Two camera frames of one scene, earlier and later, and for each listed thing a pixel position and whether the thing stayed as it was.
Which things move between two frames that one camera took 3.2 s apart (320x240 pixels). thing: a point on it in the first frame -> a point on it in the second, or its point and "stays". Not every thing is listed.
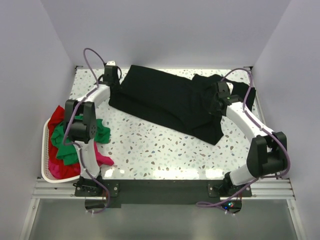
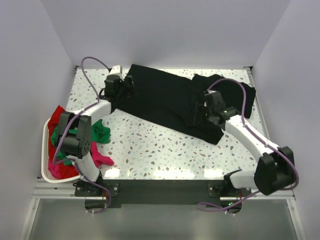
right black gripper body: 213,105 -> 208,113
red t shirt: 56,117 stays
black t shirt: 169,101 stays
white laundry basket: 45,172 stays
